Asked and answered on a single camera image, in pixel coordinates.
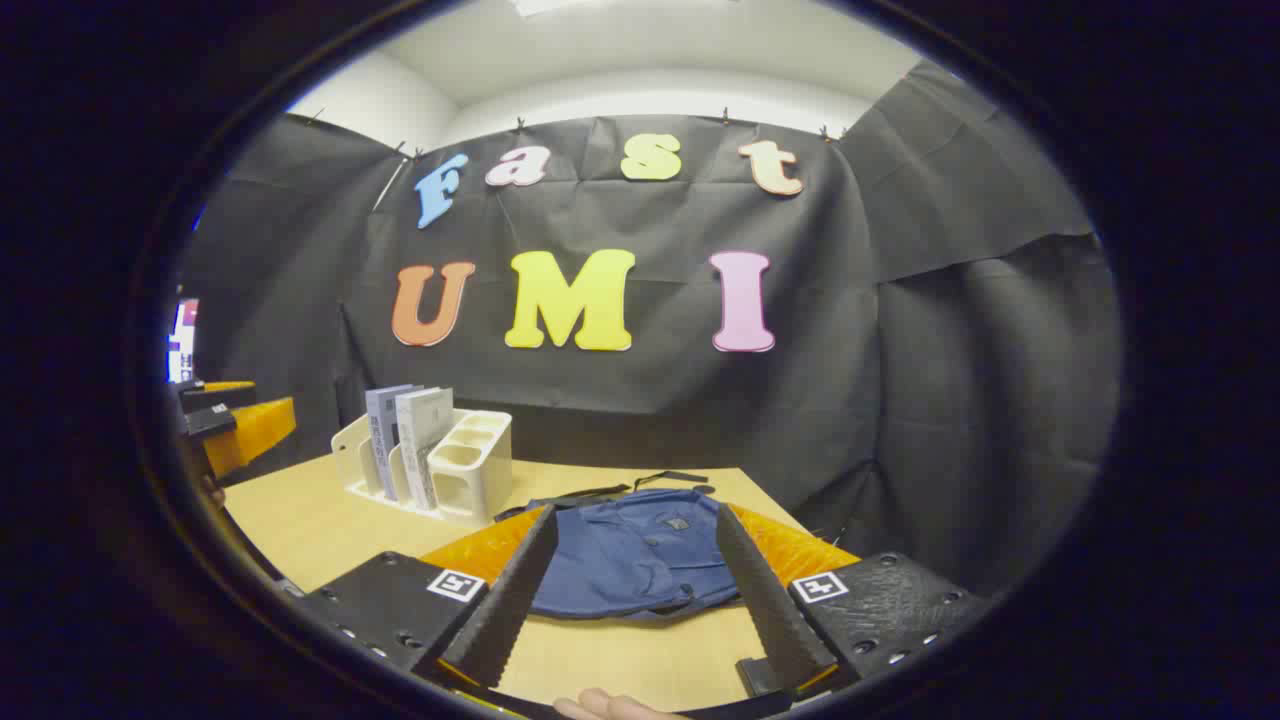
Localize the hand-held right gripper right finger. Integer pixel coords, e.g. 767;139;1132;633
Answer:
715;503;996;701

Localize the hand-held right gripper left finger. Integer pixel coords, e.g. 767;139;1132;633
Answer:
300;505;559;691

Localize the blue schoolbag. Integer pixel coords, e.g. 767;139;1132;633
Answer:
493;470;746;621

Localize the grey-blue book with dark cover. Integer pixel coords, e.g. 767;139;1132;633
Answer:
365;384;426;501

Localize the white plastic bookshelf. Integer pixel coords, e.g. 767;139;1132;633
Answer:
330;405;514;526

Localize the plain white book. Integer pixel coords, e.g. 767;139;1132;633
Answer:
395;388;456;511

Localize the computer monitor screen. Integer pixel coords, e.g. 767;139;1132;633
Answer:
168;298;199;383

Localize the black backdrop cloth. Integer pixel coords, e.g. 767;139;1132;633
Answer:
180;60;1121;601

